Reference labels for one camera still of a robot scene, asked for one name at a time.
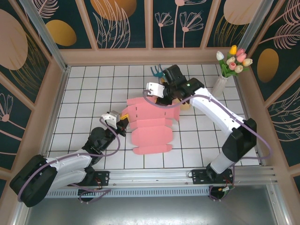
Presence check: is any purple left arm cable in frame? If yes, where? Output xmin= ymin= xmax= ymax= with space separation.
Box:
xmin=17 ymin=117 xmax=121 ymax=204

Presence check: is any aluminium corner post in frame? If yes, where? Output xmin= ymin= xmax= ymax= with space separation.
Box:
xmin=18 ymin=0 xmax=71 ymax=72
xmin=236 ymin=0 xmax=276 ymax=53

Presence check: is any slotted metal strip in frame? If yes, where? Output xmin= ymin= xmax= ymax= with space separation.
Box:
xmin=31 ymin=187 xmax=211 ymax=199

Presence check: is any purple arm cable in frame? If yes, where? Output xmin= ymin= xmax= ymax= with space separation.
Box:
xmin=17 ymin=117 xmax=121 ymax=204
xmin=142 ymin=90 xmax=272 ymax=202

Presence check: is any teal garden rake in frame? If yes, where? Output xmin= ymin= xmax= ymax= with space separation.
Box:
xmin=150 ymin=63 xmax=168 ymax=84

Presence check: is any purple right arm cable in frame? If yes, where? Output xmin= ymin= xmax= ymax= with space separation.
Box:
xmin=142 ymin=90 xmax=272 ymax=202

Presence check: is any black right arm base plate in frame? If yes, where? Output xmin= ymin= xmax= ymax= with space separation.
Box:
xmin=191 ymin=168 xmax=235 ymax=186

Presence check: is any artificial tulip bouquet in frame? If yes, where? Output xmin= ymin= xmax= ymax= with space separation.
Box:
xmin=215 ymin=45 xmax=254 ymax=78

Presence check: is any white ribbed vase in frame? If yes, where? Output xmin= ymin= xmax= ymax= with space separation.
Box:
xmin=210 ymin=75 xmax=229 ymax=98

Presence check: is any aluminium side rail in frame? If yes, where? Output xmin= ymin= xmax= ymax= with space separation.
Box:
xmin=38 ymin=66 xmax=71 ymax=161
xmin=234 ymin=76 xmax=267 ymax=166

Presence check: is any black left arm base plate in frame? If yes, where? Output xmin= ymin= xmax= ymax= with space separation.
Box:
xmin=89 ymin=169 xmax=111 ymax=187

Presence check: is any pink paper box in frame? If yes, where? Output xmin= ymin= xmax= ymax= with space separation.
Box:
xmin=126 ymin=97 xmax=180 ymax=156

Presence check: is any grey metal sheet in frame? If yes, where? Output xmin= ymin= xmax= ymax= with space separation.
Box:
xmin=23 ymin=196 xmax=282 ymax=225

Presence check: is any aluminium rail frame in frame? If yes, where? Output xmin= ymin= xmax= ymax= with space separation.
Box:
xmin=22 ymin=165 xmax=278 ymax=190

